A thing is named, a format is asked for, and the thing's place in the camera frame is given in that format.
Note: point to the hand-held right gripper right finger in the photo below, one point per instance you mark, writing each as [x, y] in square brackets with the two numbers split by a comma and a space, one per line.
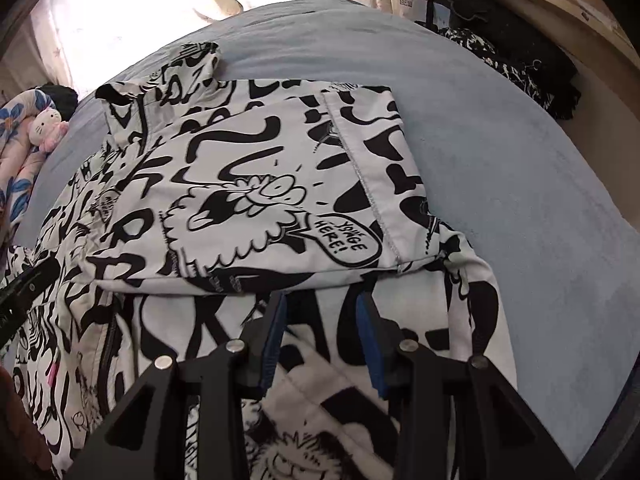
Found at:
[374, 355]

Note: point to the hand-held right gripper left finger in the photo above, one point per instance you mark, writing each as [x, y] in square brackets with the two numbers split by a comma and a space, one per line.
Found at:
[269, 350]

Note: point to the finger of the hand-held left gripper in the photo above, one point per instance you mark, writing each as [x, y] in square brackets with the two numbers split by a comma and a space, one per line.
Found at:
[25, 287]

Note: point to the black and white graffiti jacket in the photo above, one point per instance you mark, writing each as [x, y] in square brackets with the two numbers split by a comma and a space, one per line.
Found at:
[260, 180]

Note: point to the person's left hand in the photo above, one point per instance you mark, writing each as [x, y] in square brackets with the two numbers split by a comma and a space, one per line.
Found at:
[17, 420]

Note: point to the pink floral blanket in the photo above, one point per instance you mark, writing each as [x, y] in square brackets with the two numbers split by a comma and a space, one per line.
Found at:
[17, 160]

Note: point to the white cat plush toy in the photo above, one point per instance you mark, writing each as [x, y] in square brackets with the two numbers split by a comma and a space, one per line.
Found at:
[45, 127]

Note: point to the black fluffy plush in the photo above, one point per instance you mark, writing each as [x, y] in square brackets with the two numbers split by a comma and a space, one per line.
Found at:
[60, 95]

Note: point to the white sheer curtain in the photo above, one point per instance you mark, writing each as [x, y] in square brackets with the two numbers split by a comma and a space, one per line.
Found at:
[125, 15]

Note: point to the black and white patterned cloth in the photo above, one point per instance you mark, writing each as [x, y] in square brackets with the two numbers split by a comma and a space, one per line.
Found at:
[480, 46]

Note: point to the white printed bag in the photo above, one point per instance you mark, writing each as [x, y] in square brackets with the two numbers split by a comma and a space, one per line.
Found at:
[417, 7]

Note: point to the black knitted cloth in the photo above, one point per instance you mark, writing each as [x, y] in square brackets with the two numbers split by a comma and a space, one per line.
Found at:
[505, 15]

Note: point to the wooden shelf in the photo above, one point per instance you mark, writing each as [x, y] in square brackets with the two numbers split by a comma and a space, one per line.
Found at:
[560, 15]

